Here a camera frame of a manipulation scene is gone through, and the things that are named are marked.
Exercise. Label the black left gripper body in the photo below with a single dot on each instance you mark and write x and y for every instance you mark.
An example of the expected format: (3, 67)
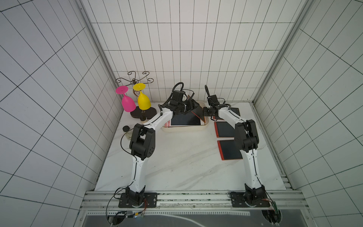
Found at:
(186, 107)

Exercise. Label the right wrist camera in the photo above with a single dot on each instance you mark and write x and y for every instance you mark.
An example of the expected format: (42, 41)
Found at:
(212, 99)

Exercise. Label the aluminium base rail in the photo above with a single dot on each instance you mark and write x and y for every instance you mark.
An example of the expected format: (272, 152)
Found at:
(193, 201)

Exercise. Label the pink plastic goblet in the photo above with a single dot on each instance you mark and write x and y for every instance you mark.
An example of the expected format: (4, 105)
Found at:
(127, 102)

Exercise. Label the glass jar with beige contents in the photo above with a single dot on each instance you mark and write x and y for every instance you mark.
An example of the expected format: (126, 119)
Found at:
(143, 119)

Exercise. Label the metal cup holder stand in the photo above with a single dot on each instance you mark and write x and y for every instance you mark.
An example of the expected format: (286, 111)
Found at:
(138, 113)

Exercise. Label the yellow plastic goblet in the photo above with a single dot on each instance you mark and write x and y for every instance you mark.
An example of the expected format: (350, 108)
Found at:
(143, 101)

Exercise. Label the white pink writing tablet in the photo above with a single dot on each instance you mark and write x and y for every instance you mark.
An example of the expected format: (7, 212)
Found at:
(184, 120)

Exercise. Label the cream plastic storage box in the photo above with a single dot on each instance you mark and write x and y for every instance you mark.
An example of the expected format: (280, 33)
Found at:
(188, 128)

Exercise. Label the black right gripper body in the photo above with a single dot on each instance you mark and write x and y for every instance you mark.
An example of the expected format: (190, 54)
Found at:
(207, 111)

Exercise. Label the glass jar with grey contents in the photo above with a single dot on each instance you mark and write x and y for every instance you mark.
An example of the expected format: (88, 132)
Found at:
(127, 132)

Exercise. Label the red writing tablet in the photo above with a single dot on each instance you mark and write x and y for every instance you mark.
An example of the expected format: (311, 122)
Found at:
(224, 130)
(228, 150)
(196, 107)
(233, 109)

